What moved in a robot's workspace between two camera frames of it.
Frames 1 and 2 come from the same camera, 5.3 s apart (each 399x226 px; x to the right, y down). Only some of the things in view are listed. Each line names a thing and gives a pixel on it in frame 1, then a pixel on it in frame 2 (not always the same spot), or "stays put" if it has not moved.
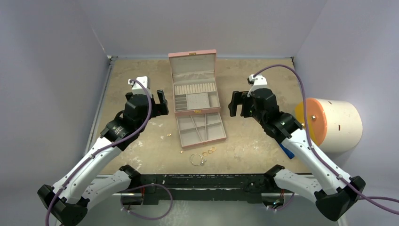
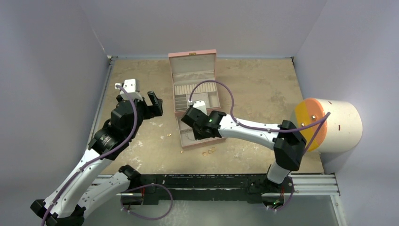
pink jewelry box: x=196 y=97 stays put
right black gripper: x=244 y=105 -> x=191 y=118
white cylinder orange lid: x=334 y=126 stays put
